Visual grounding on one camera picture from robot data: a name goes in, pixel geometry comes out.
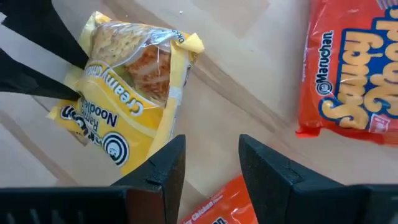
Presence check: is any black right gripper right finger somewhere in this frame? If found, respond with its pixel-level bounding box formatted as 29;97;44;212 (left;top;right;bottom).
238;134;371;224

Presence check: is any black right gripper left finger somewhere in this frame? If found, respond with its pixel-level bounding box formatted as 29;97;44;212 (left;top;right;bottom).
111;134;187;224

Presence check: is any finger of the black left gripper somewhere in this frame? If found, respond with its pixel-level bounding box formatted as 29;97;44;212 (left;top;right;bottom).
0;0;90;70
0;49;81;101

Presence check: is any red Saucy Noodles pack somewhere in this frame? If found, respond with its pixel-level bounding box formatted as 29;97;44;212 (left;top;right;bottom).
178;174;259;224
295;0;398;147

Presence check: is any yellow creamy chicken ramen pack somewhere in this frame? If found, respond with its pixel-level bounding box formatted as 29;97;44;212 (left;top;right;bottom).
46;11;206;177

